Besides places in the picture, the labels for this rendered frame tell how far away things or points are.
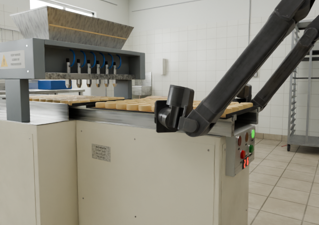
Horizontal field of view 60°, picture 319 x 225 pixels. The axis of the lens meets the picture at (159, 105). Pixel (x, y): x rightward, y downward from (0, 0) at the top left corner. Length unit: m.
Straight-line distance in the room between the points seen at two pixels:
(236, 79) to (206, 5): 4.93
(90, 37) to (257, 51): 0.94
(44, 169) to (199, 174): 0.64
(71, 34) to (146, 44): 4.86
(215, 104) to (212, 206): 0.38
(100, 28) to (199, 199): 0.95
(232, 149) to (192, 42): 4.76
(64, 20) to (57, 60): 0.18
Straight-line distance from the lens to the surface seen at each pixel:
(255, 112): 1.16
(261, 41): 0.73
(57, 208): 1.35
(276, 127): 5.12
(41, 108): 1.43
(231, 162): 0.95
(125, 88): 1.73
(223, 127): 0.89
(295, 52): 1.23
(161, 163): 1.02
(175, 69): 5.75
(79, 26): 1.40
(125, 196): 1.18
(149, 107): 1.01
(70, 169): 1.34
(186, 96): 0.76
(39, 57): 1.20
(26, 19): 1.42
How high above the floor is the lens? 1.01
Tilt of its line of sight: 5 degrees down
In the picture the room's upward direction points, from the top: straight up
